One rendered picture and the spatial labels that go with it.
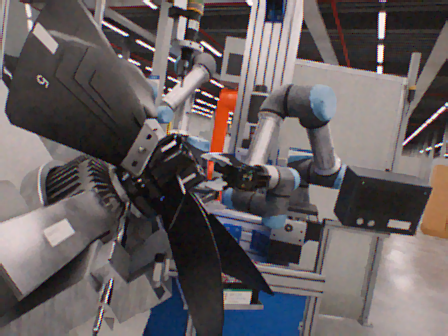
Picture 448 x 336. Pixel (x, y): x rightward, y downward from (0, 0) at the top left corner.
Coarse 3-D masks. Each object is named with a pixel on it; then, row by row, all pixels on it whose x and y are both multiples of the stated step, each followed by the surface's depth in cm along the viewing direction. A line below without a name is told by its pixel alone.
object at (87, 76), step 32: (64, 0) 42; (32, 32) 37; (64, 32) 41; (96, 32) 47; (32, 64) 36; (64, 64) 41; (96, 64) 46; (32, 96) 37; (64, 96) 41; (96, 96) 46; (128, 96) 53; (32, 128) 37; (64, 128) 42; (96, 128) 47; (128, 128) 54
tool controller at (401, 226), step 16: (352, 176) 111; (368, 176) 108; (384, 176) 110; (400, 176) 114; (352, 192) 109; (368, 192) 108; (384, 192) 108; (400, 192) 108; (416, 192) 108; (336, 208) 120; (352, 208) 110; (368, 208) 110; (384, 208) 110; (400, 208) 110; (416, 208) 110; (352, 224) 113; (368, 224) 110; (384, 224) 112; (400, 224) 112; (416, 224) 112
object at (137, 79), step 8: (128, 64) 82; (128, 72) 78; (136, 72) 81; (136, 80) 78; (144, 80) 81; (136, 88) 75; (144, 88) 78; (144, 96) 75; (144, 104) 73; (152, 104) 75; (152, 112) 73
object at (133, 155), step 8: (144, 128) 58; (144, 136) 59; (152, 136) 61; (136, 144) 57; (144, 144) 59; (152, 144) 61; (128, 152) 56; (136, 152) 58; (128, 160) 56; (136, 160) 58; (144, 160) 60; (128, 168) 57; (136, 168) 59; (136, 176) 59
